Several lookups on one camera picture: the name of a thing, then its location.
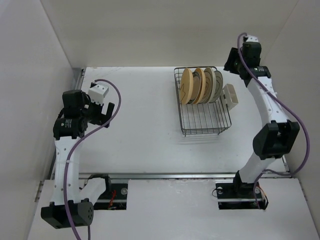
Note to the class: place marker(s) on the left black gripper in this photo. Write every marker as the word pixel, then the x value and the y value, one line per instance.
pixel 101 118

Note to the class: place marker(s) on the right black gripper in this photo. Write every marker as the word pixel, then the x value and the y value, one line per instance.
pixel 229 65

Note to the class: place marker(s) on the white plate with black rings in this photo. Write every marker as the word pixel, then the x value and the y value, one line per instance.
pixel 219 85

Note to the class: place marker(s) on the cream plate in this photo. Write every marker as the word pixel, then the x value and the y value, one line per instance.
pixel 210 86

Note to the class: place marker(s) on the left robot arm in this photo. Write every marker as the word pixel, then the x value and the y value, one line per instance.
pixel 69 201

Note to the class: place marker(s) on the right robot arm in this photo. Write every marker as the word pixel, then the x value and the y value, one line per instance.
pixel 245 178

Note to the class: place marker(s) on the white cutlery holder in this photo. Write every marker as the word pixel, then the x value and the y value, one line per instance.
pixel 229 96

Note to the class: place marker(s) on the tan rimmed patterned plate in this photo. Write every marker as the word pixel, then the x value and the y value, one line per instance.
pixel 199 86

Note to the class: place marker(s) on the tan wooden plate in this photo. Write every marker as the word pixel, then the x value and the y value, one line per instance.
pixel 186 86

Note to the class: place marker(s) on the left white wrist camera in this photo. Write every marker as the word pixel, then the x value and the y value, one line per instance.
pixel 97 92

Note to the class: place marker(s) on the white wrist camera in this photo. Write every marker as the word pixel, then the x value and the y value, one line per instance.
pixel 97 92
pixel 250 39

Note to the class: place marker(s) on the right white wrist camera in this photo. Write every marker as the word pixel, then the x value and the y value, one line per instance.
pixel 250 39

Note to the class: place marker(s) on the black wire dish rack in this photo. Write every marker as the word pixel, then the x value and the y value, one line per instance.
pixel 207 118

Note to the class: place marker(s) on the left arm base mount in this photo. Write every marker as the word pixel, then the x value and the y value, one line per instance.
pixel 114 198

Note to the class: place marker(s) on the aluminium front rail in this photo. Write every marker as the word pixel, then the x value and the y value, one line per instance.
pixel 173 176

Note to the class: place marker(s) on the aluminium right rail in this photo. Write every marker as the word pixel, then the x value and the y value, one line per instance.
pixel 287 165

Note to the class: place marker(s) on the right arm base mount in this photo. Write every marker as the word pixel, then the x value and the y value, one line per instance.
pixel 229 199

